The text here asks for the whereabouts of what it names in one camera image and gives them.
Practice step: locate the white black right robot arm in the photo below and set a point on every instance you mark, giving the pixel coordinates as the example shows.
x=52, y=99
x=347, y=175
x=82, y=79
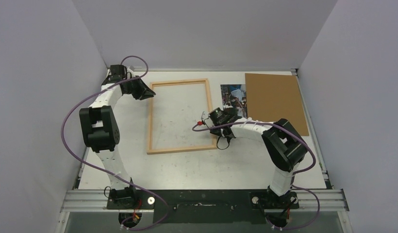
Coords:
x=283, y=143

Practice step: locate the light wooden picture frame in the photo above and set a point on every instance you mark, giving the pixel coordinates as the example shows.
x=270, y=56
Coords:
x=179, y=115

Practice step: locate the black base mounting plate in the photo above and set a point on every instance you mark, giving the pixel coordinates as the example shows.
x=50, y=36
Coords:
x=207, y=206

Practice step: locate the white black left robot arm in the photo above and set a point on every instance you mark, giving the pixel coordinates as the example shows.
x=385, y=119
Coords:
x=101, y=132

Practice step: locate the clear glass pane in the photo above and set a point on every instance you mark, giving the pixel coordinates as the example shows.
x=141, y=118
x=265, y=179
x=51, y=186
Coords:
x=181, y=115

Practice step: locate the colour printed photo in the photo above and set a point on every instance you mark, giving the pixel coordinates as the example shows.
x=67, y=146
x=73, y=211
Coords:
x=234, y=98

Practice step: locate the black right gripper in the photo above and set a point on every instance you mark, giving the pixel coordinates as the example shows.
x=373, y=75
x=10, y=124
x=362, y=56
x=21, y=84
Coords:
x=212, y=117

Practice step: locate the brown frame backing board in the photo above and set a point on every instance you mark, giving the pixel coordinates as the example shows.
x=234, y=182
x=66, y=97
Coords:
x=272, y=97

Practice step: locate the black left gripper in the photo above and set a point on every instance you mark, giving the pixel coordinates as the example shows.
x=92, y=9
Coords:
x=143, y=92

